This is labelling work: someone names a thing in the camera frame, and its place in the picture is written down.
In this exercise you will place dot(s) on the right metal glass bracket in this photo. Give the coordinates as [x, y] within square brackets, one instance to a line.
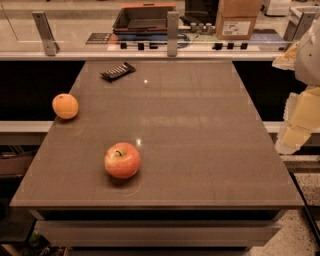
[298, 26]

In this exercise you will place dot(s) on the middle metal glass bracket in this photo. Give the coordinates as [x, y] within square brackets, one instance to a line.
[172, 33]

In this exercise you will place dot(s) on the black rxbar chocolate bar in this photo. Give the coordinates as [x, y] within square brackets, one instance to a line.
[118, 72]

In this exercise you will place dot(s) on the orange fruit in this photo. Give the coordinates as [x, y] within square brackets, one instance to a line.
[65, 106]

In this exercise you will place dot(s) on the drawer front under table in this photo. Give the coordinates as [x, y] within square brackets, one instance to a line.
[158, 233]

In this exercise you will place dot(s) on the left metal glass bracket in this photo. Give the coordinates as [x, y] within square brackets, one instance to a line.
[50, 45]

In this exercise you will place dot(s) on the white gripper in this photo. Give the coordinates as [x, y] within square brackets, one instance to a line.
[309, 61]

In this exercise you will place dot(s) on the red apple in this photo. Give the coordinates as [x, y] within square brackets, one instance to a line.
[122, 160]

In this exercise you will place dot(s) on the metal glass bracket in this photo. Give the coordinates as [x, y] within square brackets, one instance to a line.
[172, 33]
[50, 45]
[298, 26]

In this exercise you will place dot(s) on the dark tray with orange rim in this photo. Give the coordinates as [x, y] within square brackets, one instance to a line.
[143, 18]

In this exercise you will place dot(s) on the cardboard box with label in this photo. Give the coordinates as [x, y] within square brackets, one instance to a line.
[236, 19]

